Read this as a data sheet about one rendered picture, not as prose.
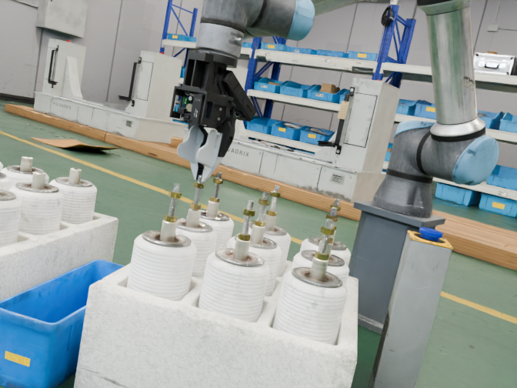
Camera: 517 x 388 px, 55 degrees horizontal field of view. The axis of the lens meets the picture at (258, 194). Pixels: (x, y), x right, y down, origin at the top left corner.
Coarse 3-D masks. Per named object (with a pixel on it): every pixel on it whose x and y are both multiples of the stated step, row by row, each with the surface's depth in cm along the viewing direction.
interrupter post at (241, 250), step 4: (236, 240) 74; (240, 240) 73; (236, 244) 74; (240, 244) 73; (244, 244) 73; (248, 244) 74; (236, 248) 74; (240, 248) 73; (244, 248) 73; (248, 248) 74; (236, 252) 74; (240, 252) 73; (244, 252) 74; (232, 256) 74; (236, 256) 74; (240, 256) 74; (244, 256) 74; (240, 260) 74; (244, 260) 74
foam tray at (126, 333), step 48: (96, 288) 72; (192, 288) 82; (96, 336) 72; (144, 336) 71; (192, 336) 69; (240, 336) 68; (288, 336) 68; (96, 384) 73; (144, 384) 72; (192, 384) 70; (240, 384) 69; (288, 384) 67; (336, 384) 66
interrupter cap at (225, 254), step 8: (224, 248) 77; (232, 248) 78; (216, 256) 73; (224, 256) 73; (248, 256) 76; (256, 256) 77; (232, 264) 71; (240, 264) 71; (248, 264) 71; (256, 264) 72
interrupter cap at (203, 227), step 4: (180, 220) 89; (184, 220) 90; (180, 224) 87; (184, 224) 89; (200, 224) 90; (204, 224) 90; (208, 224) 91; (180, 228) 85; (184, 228) 85; (188, 228) 85; (192, 228) 86; (196, 228) 88; (200, 228) 88; (204, 228) 88; (208, 228) 88; (212, 228) 88
